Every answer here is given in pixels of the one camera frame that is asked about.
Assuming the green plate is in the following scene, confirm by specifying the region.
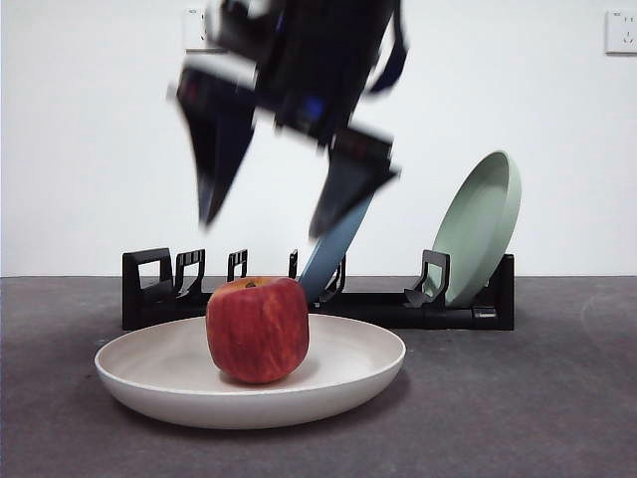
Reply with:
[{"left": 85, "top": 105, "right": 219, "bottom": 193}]
[{"left": 430, "top": 150, "right": 523, "bottom": 308}]

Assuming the black flat cable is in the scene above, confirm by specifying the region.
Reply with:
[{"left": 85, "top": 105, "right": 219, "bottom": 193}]
[{"left": 366, "top": 0, "right": 410, "bottom": 97}]

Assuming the red apple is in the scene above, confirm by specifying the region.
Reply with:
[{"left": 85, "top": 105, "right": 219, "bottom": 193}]
[{"left": 205, "top": 276, "right": 311, "bottom": 385}]

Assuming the blue plate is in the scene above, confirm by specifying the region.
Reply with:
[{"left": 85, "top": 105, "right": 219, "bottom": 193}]
[{"left": 298, "top": 192, "right": 375, "bottom": 306}]

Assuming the black plate rack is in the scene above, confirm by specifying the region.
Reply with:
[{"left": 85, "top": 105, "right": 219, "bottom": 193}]
[{"left": 121, "top": 247, "right": 516, "bottom": 331}]

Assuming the white wall socket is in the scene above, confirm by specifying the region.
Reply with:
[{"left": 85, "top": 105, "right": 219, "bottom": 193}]
[
  {"left": 604, "top": 10, "right": 637, "bottom": 56},
  {"left": 184, "top": 8, "right": 221, "bottom": 54}
]

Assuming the pale yellow plate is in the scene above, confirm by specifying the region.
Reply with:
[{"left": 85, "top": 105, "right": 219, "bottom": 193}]
[{"left": 94, "top": 313, "right": 407, "bottom": 431}]

